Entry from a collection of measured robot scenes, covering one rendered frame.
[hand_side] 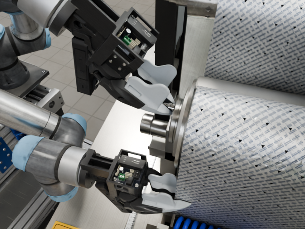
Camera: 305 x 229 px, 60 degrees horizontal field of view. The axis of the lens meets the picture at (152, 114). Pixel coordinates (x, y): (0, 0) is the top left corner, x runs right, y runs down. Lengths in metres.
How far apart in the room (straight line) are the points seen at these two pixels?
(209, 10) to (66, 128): 0.43
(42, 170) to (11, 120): 0.17
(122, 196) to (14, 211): 1.16
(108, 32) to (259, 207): 0.36
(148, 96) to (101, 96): 1.90
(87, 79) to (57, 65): 2.28
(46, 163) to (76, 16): 0.30
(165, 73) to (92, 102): 1.86
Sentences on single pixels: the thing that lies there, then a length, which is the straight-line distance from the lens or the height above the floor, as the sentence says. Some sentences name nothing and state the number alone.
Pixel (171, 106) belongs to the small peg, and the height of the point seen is 1.27.
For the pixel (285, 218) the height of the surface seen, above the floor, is 1.14.
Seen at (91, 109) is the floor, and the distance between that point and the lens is 2.19.
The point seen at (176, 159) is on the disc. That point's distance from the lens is 0.39.
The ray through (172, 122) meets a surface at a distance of 0.40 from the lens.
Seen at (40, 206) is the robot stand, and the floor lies 0.21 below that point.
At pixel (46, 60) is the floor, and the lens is 2.81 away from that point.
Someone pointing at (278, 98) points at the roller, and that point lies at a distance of 0.54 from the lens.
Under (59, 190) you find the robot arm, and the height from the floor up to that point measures 1.03.
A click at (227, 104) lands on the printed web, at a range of 0.39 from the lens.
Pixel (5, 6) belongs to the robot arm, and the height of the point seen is 1.39.
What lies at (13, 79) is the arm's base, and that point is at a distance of 1.24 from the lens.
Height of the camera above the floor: 1.58
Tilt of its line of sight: 49 degrees down
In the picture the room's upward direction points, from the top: straight up
